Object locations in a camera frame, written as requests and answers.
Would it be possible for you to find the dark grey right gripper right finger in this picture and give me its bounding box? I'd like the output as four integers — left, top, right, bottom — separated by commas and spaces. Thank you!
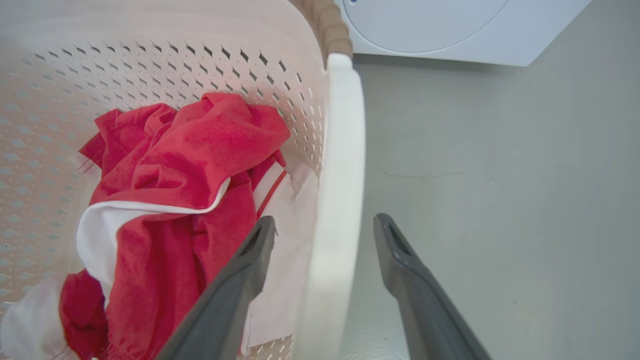
373, 213, 493, 360

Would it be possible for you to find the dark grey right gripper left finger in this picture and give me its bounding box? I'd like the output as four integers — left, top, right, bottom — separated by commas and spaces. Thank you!
155, 215, 277, 360

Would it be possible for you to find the white perforated plastic laundry basket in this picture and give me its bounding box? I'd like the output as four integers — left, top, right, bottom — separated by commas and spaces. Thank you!
0, 0, 366, 360

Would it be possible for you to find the white cloth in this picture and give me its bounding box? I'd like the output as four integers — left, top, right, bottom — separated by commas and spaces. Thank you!
240, 163, 321, 355

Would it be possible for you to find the red and white garment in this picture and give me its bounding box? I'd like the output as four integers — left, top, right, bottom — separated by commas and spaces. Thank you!
59, 92, 291, 360

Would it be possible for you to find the white washing machine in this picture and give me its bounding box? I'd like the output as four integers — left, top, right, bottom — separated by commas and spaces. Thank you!
334, 0, 594, 67

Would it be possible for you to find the beige ribbed basket handle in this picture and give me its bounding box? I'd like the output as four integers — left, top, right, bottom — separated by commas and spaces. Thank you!
290, 0, 354, 70

